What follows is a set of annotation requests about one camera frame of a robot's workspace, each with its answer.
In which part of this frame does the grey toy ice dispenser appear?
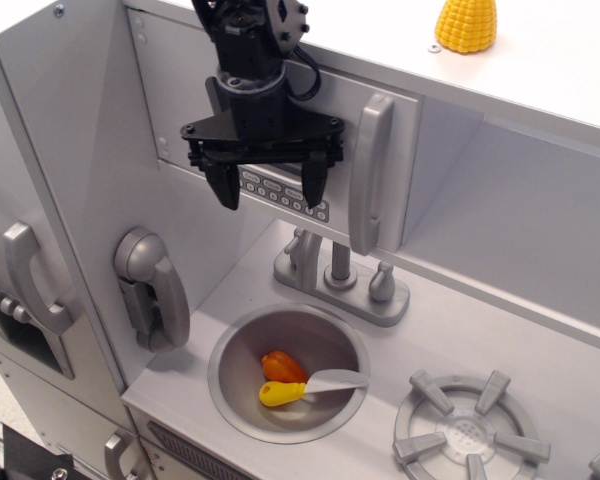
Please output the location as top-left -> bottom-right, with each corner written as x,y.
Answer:
0,290 -> 75,380

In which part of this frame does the yellow handled toy knife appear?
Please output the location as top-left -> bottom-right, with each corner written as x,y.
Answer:
259,369 -> 369,407

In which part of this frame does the grey toy microwave door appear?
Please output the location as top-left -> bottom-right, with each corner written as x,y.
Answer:
128,1 -> 423,255

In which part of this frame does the grey round toy sink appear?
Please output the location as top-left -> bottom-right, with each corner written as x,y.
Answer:
207,304 -> 370,444

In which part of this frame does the yellow toy corn cob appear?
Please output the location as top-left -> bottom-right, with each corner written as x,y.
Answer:
434,0 -> 497,54

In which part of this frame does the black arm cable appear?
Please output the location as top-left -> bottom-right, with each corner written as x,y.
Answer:
285,49 -> 322,102

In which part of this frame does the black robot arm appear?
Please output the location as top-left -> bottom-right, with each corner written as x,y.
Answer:
181,1 -> 344,210

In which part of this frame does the grey toy stove burner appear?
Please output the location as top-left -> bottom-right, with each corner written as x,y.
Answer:
393,370 -> 551,479

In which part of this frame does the grey fridge door handle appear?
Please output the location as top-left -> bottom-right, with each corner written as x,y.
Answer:
3,222 -> 73,336

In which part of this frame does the orange toy pepper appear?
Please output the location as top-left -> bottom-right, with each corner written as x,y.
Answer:
261,350 -> 309,383

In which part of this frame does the grey oven door handle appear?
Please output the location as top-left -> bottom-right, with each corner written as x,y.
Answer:
104,433 -> 138,480

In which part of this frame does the grey toy wall phone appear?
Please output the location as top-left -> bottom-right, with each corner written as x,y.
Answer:
114,227 -> 190,353

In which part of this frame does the grey toy faucet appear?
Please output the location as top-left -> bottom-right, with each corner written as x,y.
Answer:
274,228 -> 410,328

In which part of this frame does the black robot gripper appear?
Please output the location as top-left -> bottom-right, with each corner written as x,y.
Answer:
180,77 -> 344,210

